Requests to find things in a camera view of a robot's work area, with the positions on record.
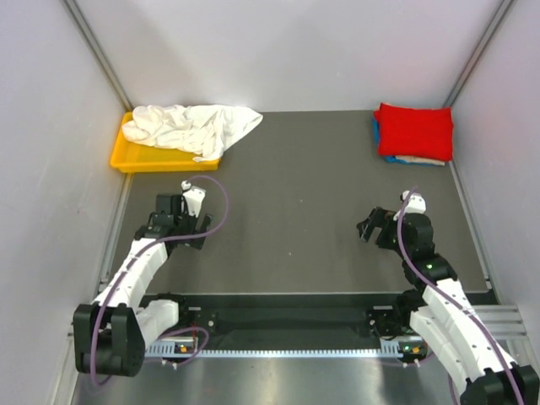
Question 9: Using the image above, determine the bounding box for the red t-shirt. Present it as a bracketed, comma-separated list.
[373, 103, 454, 162]

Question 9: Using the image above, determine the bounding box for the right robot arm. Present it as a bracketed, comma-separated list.
[357, 207, 539, 404]

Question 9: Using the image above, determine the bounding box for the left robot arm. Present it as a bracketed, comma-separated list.
[73, 186, 212, 376]

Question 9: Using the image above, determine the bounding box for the folded blue t-shirt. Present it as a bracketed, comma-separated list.
[370, 116, 446, 168]

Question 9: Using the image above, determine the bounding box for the folded beige t-shirt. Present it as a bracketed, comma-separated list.
[396, 155, 446, 166]

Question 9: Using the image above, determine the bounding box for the yellow plastic bin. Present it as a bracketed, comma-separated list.
[110, 111, 220, 174]

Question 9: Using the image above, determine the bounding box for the white t-shirt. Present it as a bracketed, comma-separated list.
[121, 105, 263, 163]

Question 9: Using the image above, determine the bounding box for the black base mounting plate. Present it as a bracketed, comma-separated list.
[163, 293, 417, 351]

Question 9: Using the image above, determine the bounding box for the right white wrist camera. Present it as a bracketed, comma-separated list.
[393, 190, 427, 222]

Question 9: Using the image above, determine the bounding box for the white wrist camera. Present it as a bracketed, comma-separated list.
[393, 190, 427, 222]
[181, 181, 206, 218]

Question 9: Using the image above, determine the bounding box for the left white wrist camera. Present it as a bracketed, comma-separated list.
[181, 181, 206, 218]

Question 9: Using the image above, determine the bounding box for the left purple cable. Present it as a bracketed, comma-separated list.
[90, 175, 231, 387]

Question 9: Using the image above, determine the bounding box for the purple cable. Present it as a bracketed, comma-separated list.
[90, 175, 231, 387]
[396, 187, 527, 405]

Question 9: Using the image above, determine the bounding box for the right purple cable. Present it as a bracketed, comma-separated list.
[396, 187, 527, 405]

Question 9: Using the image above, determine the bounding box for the slotted grey cable duct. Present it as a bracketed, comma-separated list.
[145, 338, 429, 361]

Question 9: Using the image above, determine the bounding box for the aluminium frame rail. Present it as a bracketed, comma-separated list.
[67, 304, 540, 405]

